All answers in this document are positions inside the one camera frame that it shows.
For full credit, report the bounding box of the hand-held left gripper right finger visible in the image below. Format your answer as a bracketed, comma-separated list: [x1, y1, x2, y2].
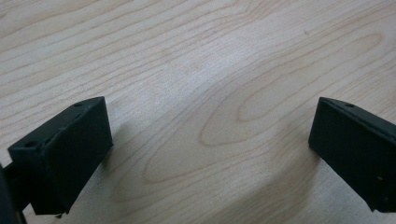
[307, 96, 396, 213]

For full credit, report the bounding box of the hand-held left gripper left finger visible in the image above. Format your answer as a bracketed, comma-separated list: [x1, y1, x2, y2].
[7, 96, 114, 217]

